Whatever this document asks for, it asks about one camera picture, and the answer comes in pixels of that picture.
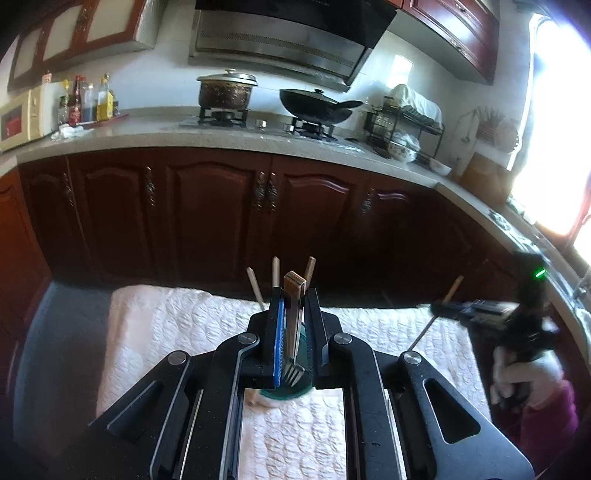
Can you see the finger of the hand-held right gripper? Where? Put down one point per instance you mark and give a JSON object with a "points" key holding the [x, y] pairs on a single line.
{"points": [[466, 309]]}

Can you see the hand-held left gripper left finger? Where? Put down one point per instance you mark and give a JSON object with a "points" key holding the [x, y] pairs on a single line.
{"points": [[278, 341]]}

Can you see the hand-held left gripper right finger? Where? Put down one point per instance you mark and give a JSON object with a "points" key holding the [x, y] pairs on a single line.
{"points": [[315, 341]]}

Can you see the wooden chopstick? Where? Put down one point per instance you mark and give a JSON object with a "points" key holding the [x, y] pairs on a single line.
{"points": [[452, 290], [308, 274], [255, 286], [275, 272]]}

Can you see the dark green cup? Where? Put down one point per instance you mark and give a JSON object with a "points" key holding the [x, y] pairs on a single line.
{"points": [[272, 393]]}

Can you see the person's pink-sleeved right forearm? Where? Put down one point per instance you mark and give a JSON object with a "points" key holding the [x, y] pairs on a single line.
{"points": [[554, 420]]}

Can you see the person's right hand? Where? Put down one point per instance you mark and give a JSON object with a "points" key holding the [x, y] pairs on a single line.
{"points": [[535, 378]]}

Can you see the white quilted cloth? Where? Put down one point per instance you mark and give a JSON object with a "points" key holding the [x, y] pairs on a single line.
{"points": [[194, 332]]}

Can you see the wooden cutting board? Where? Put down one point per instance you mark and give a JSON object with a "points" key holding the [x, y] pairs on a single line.
{"points": [[485, 177]]}

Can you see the wooden base cabinets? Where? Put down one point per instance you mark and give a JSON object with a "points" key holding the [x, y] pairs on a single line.
{"points": [[207, 212]]}

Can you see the patterned ceramic bowl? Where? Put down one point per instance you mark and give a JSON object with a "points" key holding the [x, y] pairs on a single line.
{"points": [[404, 148]]}

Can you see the hanging chopstick holder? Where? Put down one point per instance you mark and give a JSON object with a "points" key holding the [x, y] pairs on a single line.
{"points": [[496, 127]]}

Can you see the bright window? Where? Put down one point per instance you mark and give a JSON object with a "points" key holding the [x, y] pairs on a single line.
{"points": [[554, 129]]}

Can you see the white cloth on rack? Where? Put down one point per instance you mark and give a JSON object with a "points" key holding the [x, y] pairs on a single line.
{"points": [[418, 102]]}

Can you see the gas stove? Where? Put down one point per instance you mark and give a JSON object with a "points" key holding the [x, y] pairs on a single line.
{"points": [[263, 123]]}

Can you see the black wok with lid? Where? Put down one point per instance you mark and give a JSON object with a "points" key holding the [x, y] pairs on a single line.
{"points": [[314, 107]]}

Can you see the speckled pot with lid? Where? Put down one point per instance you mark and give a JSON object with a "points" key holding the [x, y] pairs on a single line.
{"points": [[226, 90]]}

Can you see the white rag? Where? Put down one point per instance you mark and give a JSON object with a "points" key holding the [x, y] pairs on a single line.
{"points": [[68, 132]]}

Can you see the steel range hood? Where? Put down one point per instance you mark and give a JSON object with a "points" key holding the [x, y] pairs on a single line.
{"points": [[286, 37]]}

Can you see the cluster of condiment bottles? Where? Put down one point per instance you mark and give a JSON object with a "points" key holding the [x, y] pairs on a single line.
{"points": [[87, 101]]}

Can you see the cream microwave oven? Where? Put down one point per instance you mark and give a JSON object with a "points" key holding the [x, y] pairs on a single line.
{"points": [[21, 122]]}

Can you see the wooden wall cabinet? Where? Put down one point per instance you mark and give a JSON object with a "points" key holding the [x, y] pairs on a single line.
{"points": [[78, 32], [461, 32]]}

